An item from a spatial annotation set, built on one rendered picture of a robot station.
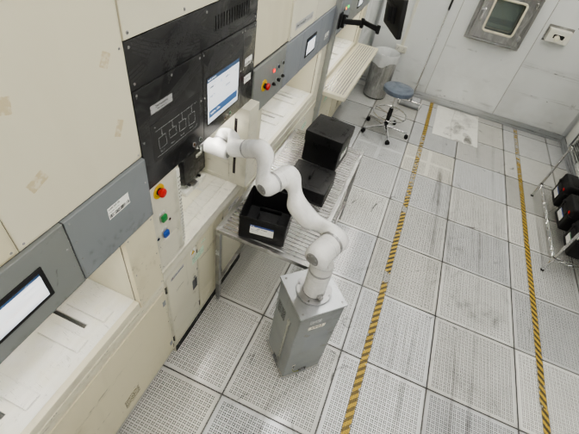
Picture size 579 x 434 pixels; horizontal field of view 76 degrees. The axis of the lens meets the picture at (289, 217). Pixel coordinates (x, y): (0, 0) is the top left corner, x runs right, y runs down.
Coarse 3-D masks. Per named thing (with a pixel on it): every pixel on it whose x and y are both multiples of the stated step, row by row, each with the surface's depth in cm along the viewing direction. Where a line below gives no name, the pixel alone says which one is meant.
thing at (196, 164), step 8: (192, 152) 204; (200, 152) 212; (184, 160) 199; (192, 160) 207; (200, 160) 216; (184, 168) 202; (192, 168) 211; (200, 168) 220; (184, 176) 205; (192, 176) 214; (200, 176) 223; (184, 184) 209
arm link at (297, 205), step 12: (288, 168) 173; (288, 180) 171; (300, 180) 173; (288, 192) 175; (300, 192) 170; (288, 204) 171; (300, 204) 168; (300, 216) 168; (312, 216) 168; (312, 228) 172; (324, 228) 171; (336, 228) 171; (348, 240) 173
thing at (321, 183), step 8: (296, 168) 253; (304, 168) 254; (312, 168) 255; (320, 168) 256; (304, 176) 248; (312, 176) 249; (320, 176) 250; (328, 176) 252; (304, 184) 242; (312, 184) 243; (320, 184) 244; (328, 184) 245; (304, 192) 241; (312, 192) 239; (320, 192) 238; (328, 192) 254; (312, 200) 243; (320, 200) 240
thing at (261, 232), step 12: (252, 192) 227; (252, 204) 234; (264, 204) 232; (276, 204) 230; (240, 216) 204; (252, 216) 228; (264, 216) 229; (276, 216) 230; (288, 216) 232; (240, 228) 211; (252, 228) 209; (264, 228) 207; (276, 228) 205; (288, 228) 217; (264, 240) 214; (276, 240) 212
